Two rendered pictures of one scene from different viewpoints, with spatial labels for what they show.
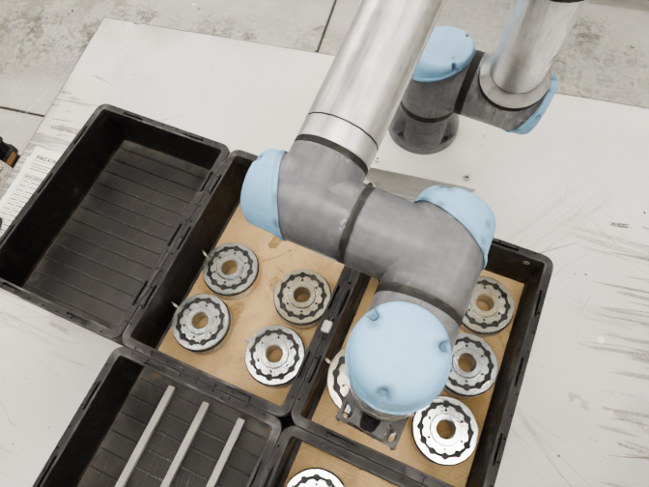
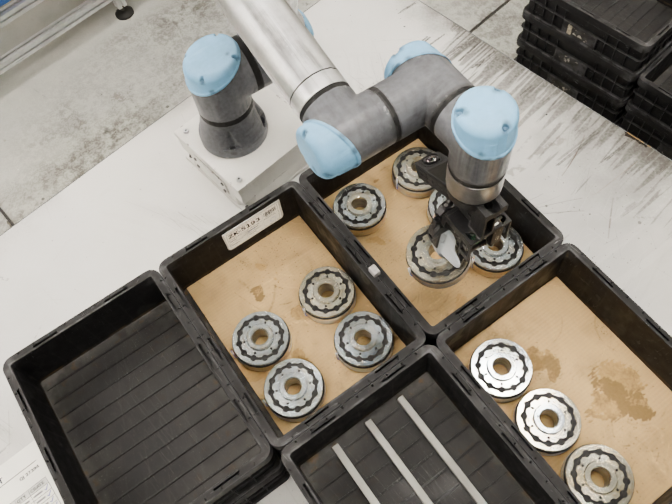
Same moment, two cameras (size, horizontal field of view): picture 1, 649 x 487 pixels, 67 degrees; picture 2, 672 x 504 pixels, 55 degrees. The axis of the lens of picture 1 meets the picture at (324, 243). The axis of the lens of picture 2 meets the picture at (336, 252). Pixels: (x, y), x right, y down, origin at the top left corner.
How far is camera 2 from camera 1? 51 cm
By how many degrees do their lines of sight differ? 24
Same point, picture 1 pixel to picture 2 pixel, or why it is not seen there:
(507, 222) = not seen: hidden behind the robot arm
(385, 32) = (280, 16)
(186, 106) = (29, 325)
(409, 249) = (425, 86)
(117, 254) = (166, 445)
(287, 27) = not seen: outside the picture
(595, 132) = (323, 34)
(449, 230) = (427, 61)
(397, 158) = (250, 165)
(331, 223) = (381, 115)
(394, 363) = (493, 113)
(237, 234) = (227, 322)
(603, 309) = not seen: hidden behind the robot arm
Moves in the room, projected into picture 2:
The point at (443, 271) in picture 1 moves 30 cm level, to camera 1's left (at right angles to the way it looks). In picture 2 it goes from (450, 76) to (349, 287)
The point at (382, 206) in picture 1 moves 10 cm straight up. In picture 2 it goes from (389, 84) to (388, 19)
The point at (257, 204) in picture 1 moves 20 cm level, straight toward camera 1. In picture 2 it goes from (336, 151) to (512, 168)
